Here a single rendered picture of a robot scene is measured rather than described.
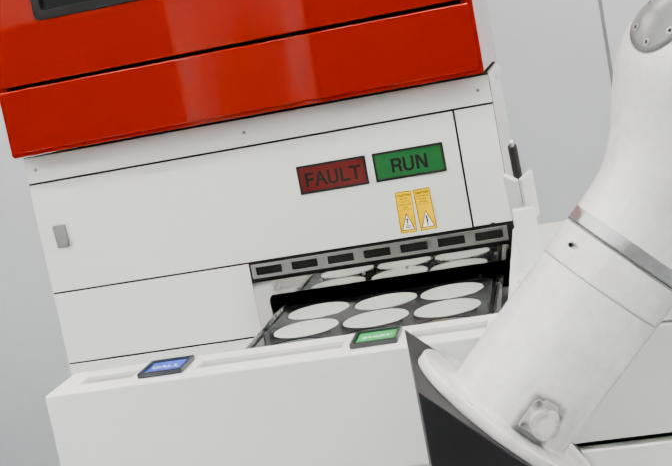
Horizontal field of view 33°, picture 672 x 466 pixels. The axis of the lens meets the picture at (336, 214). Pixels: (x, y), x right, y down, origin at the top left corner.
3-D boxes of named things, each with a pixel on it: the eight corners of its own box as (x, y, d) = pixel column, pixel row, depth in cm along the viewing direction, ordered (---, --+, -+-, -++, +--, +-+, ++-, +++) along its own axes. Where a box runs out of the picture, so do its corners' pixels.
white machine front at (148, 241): (77, 373, 205) (28, 156, 200) (528, 309, 190) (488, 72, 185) (70, 378, 202) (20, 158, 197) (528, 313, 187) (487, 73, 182)
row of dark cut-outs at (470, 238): (253, 278, 195) (251, 264, 194) (509, 239, 186) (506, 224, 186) (253, 279, 194) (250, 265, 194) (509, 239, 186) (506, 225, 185)
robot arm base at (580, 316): (618, 519, 96) (750, 345, 94) (439, 407, 93) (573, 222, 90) (553, 431, 115) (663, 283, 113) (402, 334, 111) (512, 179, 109)
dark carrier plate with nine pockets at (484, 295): (289, 309, 190) (288, 306, 190) (494, 279, 183) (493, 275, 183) (238, 371, 156) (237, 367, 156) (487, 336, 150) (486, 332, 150)
